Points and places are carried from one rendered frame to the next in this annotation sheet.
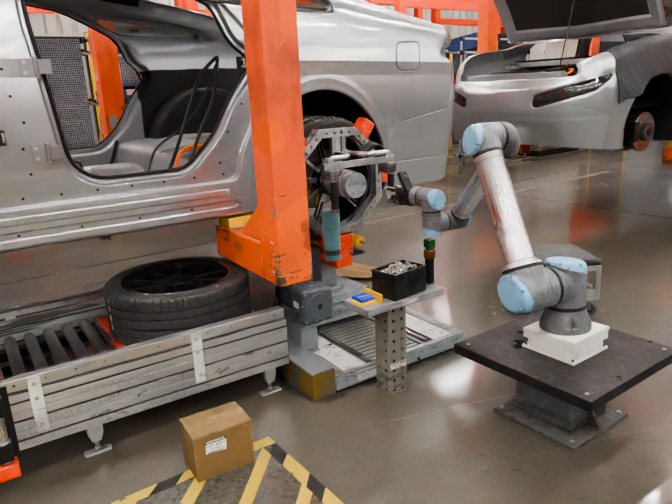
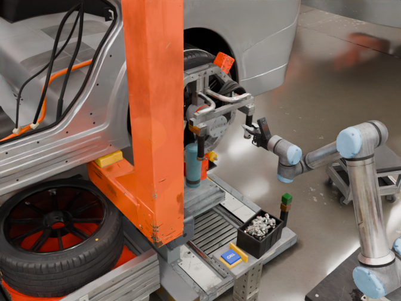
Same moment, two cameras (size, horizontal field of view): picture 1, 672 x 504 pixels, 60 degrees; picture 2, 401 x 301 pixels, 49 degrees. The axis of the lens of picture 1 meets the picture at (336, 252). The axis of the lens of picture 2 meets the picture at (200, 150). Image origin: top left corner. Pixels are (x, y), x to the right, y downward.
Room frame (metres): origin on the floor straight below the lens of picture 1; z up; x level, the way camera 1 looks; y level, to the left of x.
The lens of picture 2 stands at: (0.87, 0.24, 2.07)
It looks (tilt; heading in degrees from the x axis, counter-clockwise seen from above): 34 degrees down; 353
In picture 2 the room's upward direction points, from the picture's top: 1 degrees clockwise
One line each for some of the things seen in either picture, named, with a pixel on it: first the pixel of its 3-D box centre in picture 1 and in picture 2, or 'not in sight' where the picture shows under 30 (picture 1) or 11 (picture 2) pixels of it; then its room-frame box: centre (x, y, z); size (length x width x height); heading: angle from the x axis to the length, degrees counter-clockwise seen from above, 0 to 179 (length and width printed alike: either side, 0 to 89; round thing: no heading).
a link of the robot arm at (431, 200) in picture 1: (430, 199); (287, 151); (2.68, -0.45, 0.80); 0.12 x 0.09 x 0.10; 33
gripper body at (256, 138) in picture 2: (406, 195); (264, 138); (2.82, -0.36, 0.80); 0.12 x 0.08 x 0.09; 33
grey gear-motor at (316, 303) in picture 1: (299, 307); (163, 223); (2.80, 0.20, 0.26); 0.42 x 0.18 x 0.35; 33
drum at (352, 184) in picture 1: (344, 183); (206, 119); (2.96, -0.06, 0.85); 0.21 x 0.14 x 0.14; 33
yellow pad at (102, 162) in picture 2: (235, 219); (105, 154); (2.88, 0.49, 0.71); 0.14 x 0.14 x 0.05; 33
